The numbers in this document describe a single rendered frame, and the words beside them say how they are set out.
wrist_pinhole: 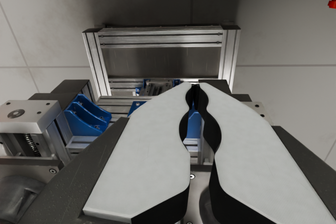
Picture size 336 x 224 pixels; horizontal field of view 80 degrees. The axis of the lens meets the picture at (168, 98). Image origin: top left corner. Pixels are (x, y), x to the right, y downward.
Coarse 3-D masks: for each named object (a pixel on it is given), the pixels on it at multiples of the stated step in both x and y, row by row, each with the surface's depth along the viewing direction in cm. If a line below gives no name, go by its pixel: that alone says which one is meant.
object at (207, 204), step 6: (204, 198) 44; (204, 204) 43; (210, 204) 43; (204, 210) 43; (210, 210) 42; (204, 216) 43; (210, 216) 41; (204, 222) 43; (210, 222) 41; (216, 222) 40
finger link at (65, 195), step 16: (112, 128) 8; (96, 144) 7; (112, 144) 7; (80, 160) 6; (96, 160) 6; (64, 176) 6; (80, 176) 6; (96, 176) 6; (48, 192) 5; (64, 192) 5; (80, 192) 5; (32, 208) 5; (48, 208) 5; (64, 208) 5; (80, 208) 5
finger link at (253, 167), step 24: (216, 96) 10; (216, 120) 8; (240, 120) 8; (264, 120) 8; (216, 144) 8; (240, 144) 7; (264, 144) 7; (216, 168) 6; (240, 168) 6; (264, 168) 6; (288, 168) 6; (216, 192) 6; (240, 192) 6; (264, 192) 6; (288, 192) 6; (312, 192) 6; (216, 216) 6; (240, 216) 6; (264, 216) 5; (288, 216) 5; (312, 216) 5
